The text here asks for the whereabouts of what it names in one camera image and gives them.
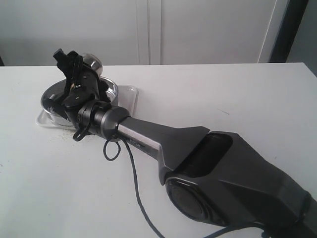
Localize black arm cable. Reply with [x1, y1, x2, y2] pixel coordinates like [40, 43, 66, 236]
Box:
[72, 56, 317, 238]

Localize round steel mesh sieve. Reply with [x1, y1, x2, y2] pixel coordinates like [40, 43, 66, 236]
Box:
[36, 76, 119, 130]

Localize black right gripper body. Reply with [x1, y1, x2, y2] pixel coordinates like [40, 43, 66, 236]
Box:
[60, 51, 112, 124]

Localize white cabinet with doors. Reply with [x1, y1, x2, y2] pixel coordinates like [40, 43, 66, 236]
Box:
[0, 0, 289, 66]

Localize stainless steel cup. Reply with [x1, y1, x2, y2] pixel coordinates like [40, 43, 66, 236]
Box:
[82, 53, 103, 76]

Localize yellow millet grains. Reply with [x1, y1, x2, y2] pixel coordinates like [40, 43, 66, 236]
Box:
[47, 121, 76, 140]

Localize dark vertical post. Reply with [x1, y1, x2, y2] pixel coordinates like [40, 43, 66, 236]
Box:
[269, 0, 309, 63]

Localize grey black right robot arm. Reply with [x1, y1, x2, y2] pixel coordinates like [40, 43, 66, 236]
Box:
[53, 50, 317, 238]

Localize white rectangular plastic tray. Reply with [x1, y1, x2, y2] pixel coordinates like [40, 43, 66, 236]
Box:
[36, 85, 138, 130]

